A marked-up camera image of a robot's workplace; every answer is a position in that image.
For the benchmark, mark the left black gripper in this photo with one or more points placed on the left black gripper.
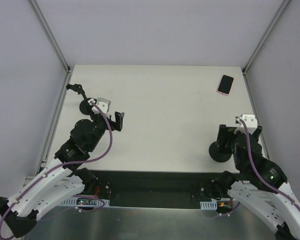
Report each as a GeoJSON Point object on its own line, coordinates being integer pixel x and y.
{"type": "Point", "coordinates": [100, 117]}

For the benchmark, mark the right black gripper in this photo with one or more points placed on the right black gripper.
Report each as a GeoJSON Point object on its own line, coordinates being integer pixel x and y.
{"type": "Point", "coordinates": [231, 128]}

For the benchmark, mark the black round-base phone stand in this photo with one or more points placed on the black round-base phone stand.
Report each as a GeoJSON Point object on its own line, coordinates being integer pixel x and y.
{"type": "Point", "coordinates": [216, 155]}

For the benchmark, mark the black case smartphone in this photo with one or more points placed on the black case smartphone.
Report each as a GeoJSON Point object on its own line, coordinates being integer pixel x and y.
{"type": "Point", "coordinates": [225, 139]}

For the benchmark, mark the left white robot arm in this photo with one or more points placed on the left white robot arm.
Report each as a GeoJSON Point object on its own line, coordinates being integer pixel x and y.
{"type": "Point", "coordinates": [22, 212]}

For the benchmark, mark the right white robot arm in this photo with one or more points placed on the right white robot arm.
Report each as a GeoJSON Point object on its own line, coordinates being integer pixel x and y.
{"type": "Point", "coordinates": [283, 216]}

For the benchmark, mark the pink case smartphone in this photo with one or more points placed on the pink case smartphone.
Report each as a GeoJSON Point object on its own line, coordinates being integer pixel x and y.
{"type": "Point", "coordinates": [225, 85]}

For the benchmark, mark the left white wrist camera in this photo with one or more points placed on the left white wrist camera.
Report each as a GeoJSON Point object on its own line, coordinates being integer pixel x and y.
{"type": "Point", "coordinates": [102, 103]}

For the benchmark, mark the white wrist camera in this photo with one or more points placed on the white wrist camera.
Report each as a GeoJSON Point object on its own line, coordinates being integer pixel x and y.
{"type": "Point", "coordinates": [102, 103]}
{"type": "Point", "coordinates": [246, 121]}

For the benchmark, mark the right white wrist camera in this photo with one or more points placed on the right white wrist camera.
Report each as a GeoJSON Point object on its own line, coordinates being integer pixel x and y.
{"type": "Point", "coordinates": [246, 121]}

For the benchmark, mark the right white cable duct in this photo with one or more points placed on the right white cable duct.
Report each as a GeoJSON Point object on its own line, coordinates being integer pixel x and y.
{"type": "Point", "coordinates": [209, 205]}

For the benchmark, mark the white cable duct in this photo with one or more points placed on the white cable duct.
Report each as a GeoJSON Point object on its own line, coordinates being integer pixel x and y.
{"type": "Point", "coordinates": [84, 202]}
{"type": "Point", "coordinates": [209, 205]}

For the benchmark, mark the left white cable duct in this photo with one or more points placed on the left white cable duct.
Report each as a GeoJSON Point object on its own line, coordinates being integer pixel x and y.
{"type": "Point", "coordinates": [84, 202]}

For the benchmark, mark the aluminium rail bar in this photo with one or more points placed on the aluminium rail bar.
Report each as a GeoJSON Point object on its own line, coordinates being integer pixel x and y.
{"type": "Point", "coordinates": [41, 184]}

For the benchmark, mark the left aluminium frame post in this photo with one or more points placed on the left aluminium frame post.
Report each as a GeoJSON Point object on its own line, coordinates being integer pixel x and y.
{"type": "Point", "coordinates": [49, 34]}

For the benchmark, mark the aluminium frame post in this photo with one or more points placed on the aluminium frame post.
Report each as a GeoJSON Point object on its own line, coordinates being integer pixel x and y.
{"type": "Point", "coordinates": [49, 34]}
{"type": "Point", "coordinates": [266, 35]}

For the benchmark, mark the right aluminium frame post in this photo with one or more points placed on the right aluminium frame post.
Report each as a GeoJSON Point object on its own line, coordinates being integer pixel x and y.
{"type": "Point", "coordinates": [266, 35]}

